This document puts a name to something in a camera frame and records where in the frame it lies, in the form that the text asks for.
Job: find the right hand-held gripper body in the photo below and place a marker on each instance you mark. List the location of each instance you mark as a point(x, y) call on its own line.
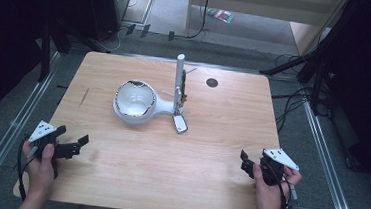
point(281, 157)

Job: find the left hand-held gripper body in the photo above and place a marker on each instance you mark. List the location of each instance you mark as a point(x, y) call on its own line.
point(42, 131)

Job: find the white key rack stand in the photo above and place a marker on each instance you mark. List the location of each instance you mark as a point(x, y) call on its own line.
point(179, 70)

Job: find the person's right hand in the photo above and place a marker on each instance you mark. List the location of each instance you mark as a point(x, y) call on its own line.
point(269, 199)

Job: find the person's left hand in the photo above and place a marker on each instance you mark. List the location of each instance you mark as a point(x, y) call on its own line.
point(39, 173)

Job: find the white bowl with silver rim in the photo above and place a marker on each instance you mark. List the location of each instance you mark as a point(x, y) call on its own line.
point(135, 99)

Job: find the black metal stand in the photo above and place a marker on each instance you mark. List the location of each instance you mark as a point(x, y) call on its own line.
point(45, 53)

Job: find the black round table grommet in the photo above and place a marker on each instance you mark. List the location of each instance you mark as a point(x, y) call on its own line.
point(212, 83)

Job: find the black tripod stand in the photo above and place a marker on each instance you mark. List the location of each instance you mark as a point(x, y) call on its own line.
point(311, 57)

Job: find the black cabinet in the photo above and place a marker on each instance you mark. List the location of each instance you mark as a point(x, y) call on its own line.
point(106, 4)

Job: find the colourful packet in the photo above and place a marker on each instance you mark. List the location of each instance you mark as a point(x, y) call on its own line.
point(220, 15)

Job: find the light wooden shelf unit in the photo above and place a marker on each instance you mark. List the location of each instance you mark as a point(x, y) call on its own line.
point(265, 3)

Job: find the metal floor rail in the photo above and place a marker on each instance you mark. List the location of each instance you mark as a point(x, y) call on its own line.
point(328, 176)
point(11, 127)

